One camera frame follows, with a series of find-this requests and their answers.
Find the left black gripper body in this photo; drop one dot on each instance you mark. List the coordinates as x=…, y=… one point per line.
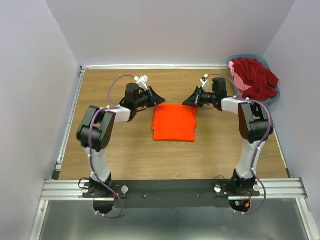
x=144, y=100

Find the dark red t-shirt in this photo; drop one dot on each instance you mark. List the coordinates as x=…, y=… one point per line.
x=257, y=77

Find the grey-blue plastic basket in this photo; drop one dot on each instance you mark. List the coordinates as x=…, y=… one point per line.
x=272, y=100

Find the orange t-shirt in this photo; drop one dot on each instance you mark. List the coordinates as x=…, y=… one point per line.
x=174, y=122

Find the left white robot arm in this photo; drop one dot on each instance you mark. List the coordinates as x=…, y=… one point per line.
x=95, y=131

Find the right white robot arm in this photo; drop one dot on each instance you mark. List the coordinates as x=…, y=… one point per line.
x=254, y=122

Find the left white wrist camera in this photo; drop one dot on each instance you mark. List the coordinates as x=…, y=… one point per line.
x=142, y=81

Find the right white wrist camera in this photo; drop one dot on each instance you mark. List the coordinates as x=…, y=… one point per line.
x=205, y=83

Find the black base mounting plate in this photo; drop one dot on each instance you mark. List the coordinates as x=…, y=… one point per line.
x=153, y=194

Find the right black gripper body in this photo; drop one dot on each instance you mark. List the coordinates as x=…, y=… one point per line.
x=207, y=98

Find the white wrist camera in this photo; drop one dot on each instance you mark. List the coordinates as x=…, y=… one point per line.
x=205, y=83
x=142, y=81

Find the pink t-shirt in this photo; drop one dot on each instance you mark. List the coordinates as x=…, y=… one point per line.
x=236, y=78

